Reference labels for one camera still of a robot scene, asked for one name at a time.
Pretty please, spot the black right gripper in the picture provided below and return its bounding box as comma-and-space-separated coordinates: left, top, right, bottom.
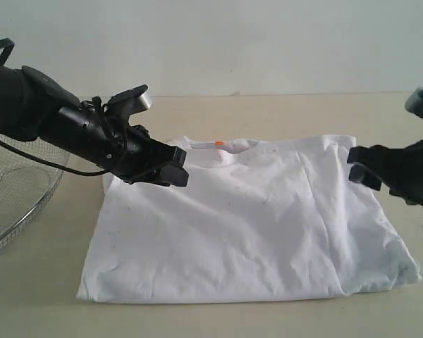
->
347, 140, 423, 206

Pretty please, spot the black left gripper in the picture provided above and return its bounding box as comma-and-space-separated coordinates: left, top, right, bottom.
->
91, 119, 189, 187

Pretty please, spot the white t-shirt red logo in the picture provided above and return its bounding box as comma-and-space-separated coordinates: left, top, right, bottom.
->
77, 134, 421, 303

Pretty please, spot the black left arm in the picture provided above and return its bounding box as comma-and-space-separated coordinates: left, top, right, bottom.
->
0, 65, 189, 187

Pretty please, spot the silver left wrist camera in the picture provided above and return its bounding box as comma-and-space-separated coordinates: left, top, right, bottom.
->
105, 84, 152, 122

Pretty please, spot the silver wire mesh basket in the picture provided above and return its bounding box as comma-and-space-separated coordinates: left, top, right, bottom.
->
0, 146, 63, 251

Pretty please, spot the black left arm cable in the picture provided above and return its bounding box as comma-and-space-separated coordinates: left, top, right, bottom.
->
0, 37, 110, 177

